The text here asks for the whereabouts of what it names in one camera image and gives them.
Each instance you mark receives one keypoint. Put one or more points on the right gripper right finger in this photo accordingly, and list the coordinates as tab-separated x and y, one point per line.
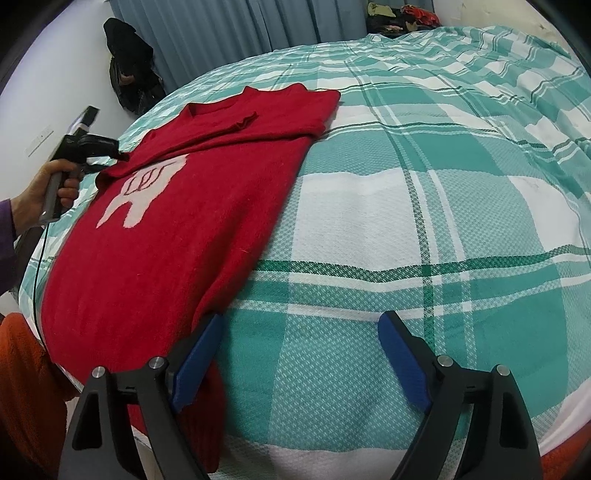
501	442

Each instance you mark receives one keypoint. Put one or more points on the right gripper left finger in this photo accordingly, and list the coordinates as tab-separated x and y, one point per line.
99	442

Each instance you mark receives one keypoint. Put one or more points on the red rabbit sweater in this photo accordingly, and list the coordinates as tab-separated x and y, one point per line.
174	231

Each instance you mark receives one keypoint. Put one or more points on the purple sleeve forearm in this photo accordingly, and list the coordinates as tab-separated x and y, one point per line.
7	251

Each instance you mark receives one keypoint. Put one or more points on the black hanging clothes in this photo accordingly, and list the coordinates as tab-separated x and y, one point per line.
131	70

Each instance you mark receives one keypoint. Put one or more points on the clothes pile by curtain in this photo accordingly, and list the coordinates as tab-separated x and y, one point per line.
394	22

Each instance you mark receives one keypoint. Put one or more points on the person's left hand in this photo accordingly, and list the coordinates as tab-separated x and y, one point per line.
26	208

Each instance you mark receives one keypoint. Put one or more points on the orange fleece trousers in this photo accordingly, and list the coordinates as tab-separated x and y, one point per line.
34	394

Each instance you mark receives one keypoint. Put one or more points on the blue-grey curtain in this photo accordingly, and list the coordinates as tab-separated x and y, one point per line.
190	38

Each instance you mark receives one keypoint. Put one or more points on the teal plaid bed cover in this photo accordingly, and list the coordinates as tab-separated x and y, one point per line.
453	187

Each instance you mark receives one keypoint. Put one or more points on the white wall switch plate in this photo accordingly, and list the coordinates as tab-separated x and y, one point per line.
39	140

